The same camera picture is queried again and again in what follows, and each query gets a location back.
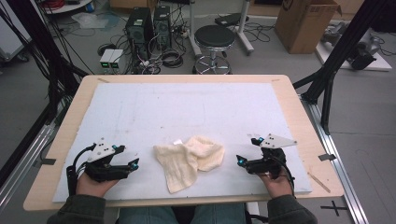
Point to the black tape cross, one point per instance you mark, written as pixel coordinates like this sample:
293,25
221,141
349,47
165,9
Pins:
334,207

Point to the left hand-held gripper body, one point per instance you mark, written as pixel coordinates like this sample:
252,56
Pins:
104,172

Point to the brown cardboard box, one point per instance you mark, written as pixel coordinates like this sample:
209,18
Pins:
305,28

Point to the black round stool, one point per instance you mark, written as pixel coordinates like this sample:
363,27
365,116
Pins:
214,35

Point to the person's right leg in jeans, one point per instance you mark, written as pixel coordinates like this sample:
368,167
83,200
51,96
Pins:
218,214

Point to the aluminium rail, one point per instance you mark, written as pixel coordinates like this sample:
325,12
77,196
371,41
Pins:
339,168
28,158

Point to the person's left leg in jeans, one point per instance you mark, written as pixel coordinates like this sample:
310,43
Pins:
146,216

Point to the thin wooden stick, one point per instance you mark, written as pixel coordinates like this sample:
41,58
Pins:
319,182

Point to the white power supply unit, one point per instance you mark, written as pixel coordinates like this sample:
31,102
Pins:
116,59
106,59

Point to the black flat device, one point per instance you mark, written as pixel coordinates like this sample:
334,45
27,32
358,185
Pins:
230,19

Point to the grey and black machine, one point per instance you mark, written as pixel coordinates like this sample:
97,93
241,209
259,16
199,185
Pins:
362,56

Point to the person's leg in jeans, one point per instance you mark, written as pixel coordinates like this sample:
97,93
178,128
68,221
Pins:
218,214
146,216

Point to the white foam board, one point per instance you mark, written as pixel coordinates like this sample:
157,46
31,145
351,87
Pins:
186,109

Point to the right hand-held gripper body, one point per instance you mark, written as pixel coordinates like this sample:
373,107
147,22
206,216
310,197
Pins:
269,165

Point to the clear plastic bag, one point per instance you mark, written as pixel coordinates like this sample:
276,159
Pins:
88,20

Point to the black metal frame strut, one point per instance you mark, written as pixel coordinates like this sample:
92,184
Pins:
342,46

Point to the person's left hand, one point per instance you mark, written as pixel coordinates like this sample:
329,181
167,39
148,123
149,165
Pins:
91,188

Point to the white stand leg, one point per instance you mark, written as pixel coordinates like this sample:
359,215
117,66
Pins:
193,28
244,28

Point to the narrow black computer tower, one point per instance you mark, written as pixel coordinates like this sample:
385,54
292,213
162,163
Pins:
162,25

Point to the black tape piece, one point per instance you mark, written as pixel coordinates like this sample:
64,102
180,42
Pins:
48,161
327,157

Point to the wide black computer tower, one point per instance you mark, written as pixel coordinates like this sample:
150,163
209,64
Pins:
138,29

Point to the round white table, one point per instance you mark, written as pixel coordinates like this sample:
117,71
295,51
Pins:
68,6

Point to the cream cloth with animal print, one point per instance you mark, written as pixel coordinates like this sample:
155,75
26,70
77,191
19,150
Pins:
183,165

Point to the person's right hand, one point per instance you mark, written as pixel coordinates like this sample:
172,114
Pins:
278,186

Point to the white base board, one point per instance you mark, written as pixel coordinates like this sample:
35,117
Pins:
378,63

